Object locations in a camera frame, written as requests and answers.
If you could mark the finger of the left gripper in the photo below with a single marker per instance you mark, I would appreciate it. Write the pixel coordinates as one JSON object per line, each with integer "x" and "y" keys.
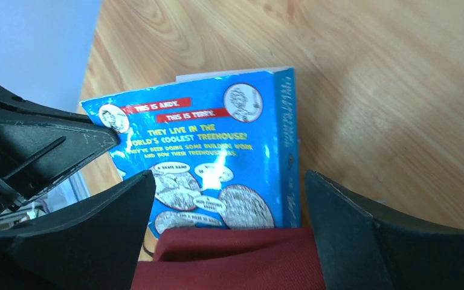
{"x": 40, "y": 147}

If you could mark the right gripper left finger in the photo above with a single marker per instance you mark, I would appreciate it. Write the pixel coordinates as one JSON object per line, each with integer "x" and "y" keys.
{"x": 92, "y": 244}

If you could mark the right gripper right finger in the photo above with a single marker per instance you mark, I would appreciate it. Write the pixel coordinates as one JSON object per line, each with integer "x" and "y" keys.
{"x": 363, "y": 244}

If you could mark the red student backpack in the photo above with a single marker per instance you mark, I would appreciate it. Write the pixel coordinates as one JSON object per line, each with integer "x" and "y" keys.
{"x": 204, "y": 258}

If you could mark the blue children's book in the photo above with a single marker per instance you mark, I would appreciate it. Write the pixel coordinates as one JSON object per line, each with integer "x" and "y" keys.
{"x": 222, "y": 147}

